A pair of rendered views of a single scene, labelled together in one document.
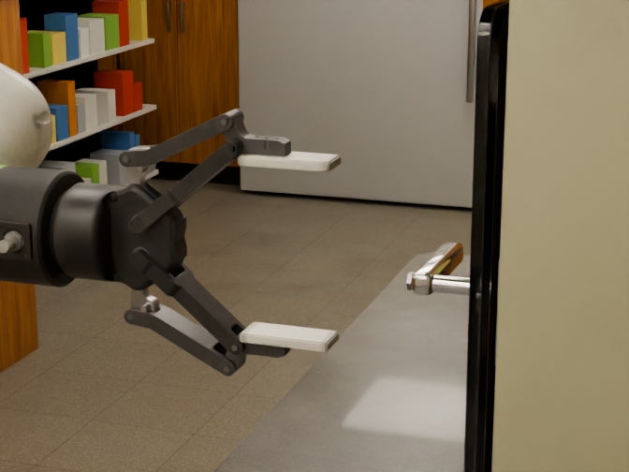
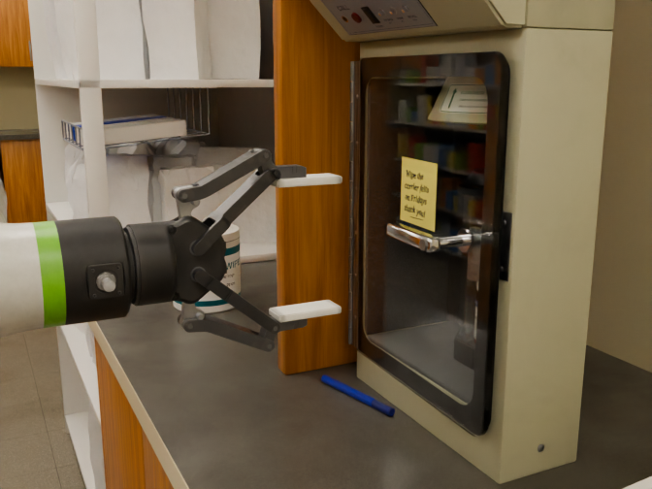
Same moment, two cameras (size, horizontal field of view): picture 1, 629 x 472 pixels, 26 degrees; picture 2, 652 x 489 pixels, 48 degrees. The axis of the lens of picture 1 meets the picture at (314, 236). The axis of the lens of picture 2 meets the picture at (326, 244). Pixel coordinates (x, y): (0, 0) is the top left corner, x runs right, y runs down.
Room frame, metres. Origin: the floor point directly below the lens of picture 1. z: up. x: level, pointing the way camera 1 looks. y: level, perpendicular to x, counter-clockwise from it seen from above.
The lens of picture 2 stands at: (0.45, 0.51, 1.37)
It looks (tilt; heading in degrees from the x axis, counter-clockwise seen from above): 13 degrees down; 315
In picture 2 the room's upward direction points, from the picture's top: straight up
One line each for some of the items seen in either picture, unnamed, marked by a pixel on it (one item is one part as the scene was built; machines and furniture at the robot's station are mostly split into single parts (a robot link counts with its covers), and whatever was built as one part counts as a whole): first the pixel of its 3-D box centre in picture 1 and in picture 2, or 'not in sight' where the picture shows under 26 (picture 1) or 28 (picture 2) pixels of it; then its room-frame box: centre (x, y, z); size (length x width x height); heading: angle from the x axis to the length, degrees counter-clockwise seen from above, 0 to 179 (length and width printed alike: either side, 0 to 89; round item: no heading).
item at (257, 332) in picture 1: (289, 336); (305, 310); (0.97, 0.02, 1.13); 0.07 x 0.03 x 0.01; 72
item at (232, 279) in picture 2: not in sight; (206, 266); (1.56, -0.27, 1.02); 0.13 x 0.13 x 0.15
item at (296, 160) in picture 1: (289, 160); (305, 179); (0.97, 0.02, 1.27); 0.07 x 0.03 x 0.01; 72
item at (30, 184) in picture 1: (38, 228); (94, 270); (1.03, 0.22, 1.20); 0.12 x 0.06 x 0.09; 162
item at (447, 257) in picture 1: (460, 271); (426, 236); (0.91, -0.10, 1.20); 0.10 x 0.05 x 0.03; 160
